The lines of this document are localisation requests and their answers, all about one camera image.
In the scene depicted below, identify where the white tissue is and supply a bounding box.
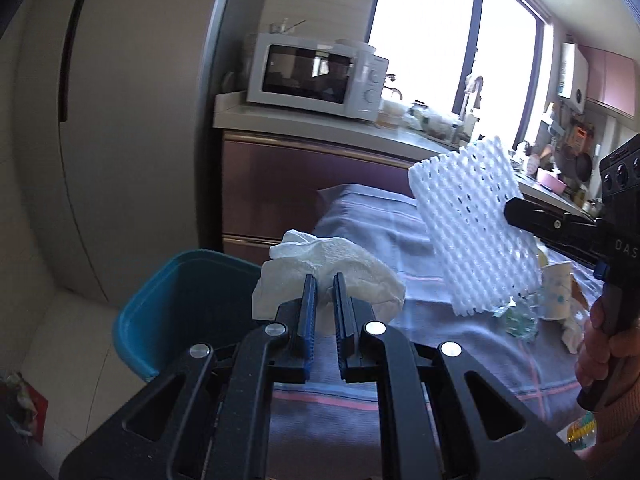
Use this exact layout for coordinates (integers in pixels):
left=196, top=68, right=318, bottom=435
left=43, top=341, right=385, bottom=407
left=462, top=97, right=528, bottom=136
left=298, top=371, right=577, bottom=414
left=252, top=230, right=406, bottom=336

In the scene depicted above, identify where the white foam fruit net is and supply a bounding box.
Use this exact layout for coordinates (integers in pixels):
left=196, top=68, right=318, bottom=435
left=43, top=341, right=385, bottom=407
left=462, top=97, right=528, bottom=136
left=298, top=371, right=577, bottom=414
left=408, top=138, right=540, bottom=315

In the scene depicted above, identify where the teal plastic trash bin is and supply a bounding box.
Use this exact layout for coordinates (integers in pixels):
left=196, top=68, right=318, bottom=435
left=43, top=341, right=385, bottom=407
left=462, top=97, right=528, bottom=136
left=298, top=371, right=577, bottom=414
left=113, top=249, right=260, bottom=382

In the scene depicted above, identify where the purple kitchen cabinet counter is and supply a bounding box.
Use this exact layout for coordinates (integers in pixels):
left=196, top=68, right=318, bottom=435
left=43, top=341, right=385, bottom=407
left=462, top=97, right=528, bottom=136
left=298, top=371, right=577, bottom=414
left=214, top=90, right=597, bottom=266

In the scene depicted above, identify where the right hand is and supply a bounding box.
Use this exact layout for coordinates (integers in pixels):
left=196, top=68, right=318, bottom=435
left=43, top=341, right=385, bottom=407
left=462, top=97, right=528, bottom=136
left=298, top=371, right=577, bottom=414
left=575, top=297, right=639, bottom=471

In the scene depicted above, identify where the paper cup with blue dots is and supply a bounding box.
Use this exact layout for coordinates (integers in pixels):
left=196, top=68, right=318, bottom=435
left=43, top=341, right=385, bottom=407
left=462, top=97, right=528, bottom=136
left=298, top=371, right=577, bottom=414
left=539, top=261, right=572, bottom=321

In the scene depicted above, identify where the pink pot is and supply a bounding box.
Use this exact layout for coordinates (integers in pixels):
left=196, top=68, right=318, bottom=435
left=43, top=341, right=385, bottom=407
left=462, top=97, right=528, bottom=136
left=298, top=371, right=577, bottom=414
left=536, top=168, right=566, bottom=195

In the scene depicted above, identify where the grey plaid tablecloth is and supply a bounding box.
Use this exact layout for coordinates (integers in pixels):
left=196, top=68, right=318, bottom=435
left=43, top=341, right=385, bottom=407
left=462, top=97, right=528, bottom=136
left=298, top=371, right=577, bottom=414
left=267, top=184, right=585, bottom=479

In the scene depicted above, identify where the clear plastic wrapper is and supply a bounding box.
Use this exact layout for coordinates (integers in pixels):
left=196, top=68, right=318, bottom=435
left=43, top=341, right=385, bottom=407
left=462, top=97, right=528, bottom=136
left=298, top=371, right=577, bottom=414
left=494, top=294, right=539, bottom=342

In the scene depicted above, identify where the white water heater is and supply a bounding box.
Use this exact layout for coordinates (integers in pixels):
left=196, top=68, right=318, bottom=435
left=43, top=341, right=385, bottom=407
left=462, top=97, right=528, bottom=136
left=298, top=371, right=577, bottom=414
left=558, top=42, right=589, bottom=114

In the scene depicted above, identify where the white microwave oven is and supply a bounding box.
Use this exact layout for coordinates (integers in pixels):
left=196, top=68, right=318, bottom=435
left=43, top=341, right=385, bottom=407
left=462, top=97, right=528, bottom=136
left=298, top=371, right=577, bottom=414
left=246, top=34, right=388, bottom=122

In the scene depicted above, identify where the red packaging on floor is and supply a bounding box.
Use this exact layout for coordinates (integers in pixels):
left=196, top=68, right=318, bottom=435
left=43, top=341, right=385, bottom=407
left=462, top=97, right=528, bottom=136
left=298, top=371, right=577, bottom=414
left=1, top=372, right=49, bottom=445

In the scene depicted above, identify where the grey refrigerator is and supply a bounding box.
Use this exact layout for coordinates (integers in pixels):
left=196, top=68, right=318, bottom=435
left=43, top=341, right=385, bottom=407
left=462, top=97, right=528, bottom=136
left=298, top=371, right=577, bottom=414
left=14, top=0, right=226, bottom=307

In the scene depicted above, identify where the pink wall cabinet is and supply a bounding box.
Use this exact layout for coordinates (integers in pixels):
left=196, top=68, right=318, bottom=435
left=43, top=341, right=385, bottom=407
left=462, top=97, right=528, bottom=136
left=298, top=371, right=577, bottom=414
left=579, top=46, right=637, bottom=118

